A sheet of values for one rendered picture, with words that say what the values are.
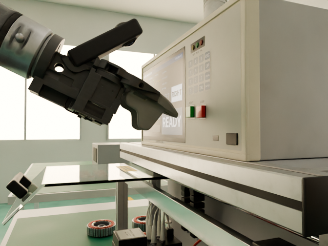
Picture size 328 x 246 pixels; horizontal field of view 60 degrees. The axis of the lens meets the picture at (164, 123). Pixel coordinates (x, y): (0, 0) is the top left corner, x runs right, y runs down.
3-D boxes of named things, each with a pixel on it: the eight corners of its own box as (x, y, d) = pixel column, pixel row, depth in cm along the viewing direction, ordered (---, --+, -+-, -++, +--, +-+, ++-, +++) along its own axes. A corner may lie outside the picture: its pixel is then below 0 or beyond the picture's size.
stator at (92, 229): (117, 227, 117) (117, 218, 117) (114, 237, 106) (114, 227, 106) (89, 228, 116) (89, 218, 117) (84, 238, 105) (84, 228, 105)
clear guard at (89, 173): (1, 225, 44) (2, 186, 44) (20, 193, 66) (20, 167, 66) (192, 205, 55) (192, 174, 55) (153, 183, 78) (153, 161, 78)
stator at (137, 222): (140, 221, 124) (140, 213, 124) (163, 225, 119) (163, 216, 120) (126, 230, 114) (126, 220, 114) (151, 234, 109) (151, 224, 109)
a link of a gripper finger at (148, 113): (165, 142, 45) (112, 116, 42) (179, 109, 46) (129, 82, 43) (173, 143, 42) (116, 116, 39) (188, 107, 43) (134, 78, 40)
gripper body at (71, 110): (104, 128, 46) (29, 92, 42) (126, 80, 47) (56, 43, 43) (112, 127, 38) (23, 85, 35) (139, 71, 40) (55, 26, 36)
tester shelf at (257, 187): (306, 238, 22) (305, 177, 22) (119, 157, 85) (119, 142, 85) (560, 193, 37) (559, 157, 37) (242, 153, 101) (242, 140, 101)
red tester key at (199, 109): (201, 117, 42) (201, 105, 42) (195, 117, 44) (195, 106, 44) (207, 117, 43) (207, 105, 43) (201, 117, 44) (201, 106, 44)
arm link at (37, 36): (28, 26, 42) (22, 3, 34) (58, 42, 43) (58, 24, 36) (3, 71, 41) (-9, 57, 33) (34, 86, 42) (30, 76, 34)
